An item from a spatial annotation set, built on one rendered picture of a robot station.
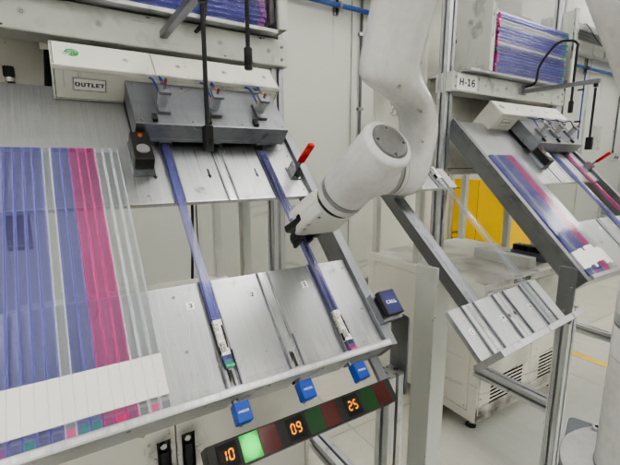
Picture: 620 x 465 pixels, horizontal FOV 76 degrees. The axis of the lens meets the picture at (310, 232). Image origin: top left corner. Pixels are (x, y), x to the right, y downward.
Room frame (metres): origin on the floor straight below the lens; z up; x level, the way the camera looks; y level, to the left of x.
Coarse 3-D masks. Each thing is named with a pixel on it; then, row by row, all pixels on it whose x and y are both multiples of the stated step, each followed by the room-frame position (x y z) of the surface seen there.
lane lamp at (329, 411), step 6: (330, 402) 0.59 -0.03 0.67; (324, 408) 0.58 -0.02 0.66; (330, 408) 0.59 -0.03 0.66; (336, 408) 0.59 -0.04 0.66; (324, 414) 0.58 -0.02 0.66; (330, 414) 0.58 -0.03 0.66; (336, 414) 0.58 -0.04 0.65; (330, 420) 0.57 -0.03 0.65; (336, 420) 0.58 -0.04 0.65; (330, 426) 0.57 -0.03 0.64
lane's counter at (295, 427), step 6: (300, 414) 0.56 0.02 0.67; (288, 420) 0.55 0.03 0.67; (294, 420) 0.55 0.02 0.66; (300, 420) 0.56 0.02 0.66; (288, 426) 0.54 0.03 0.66; (294, 426) 0.55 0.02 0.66; (300, 426) 0.55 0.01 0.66; (288, 432) 0.54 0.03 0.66; (294, 432) 0.54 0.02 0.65; (300, 432) 0.54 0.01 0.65; (306, 432) 0.55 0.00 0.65; (294, 438) 0.53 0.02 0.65
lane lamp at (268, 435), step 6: (264, 426) 0.53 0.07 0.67; (270, 426) 0.54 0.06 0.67; (258, 432) 0.52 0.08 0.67; (264, 432) 0.53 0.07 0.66; (270, 432) 0.53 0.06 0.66; (276, 432) 0.53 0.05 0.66; (264, 438) 0.52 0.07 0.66; (270, 438) 0.52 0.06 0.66; (276, 438) 0.53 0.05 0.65; (264, 444) 0.51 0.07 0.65; (270, 444) 0.52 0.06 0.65; (276, 444) 0.52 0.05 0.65; (264, 450) 0.51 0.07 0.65; (270, 450) 0.51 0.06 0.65
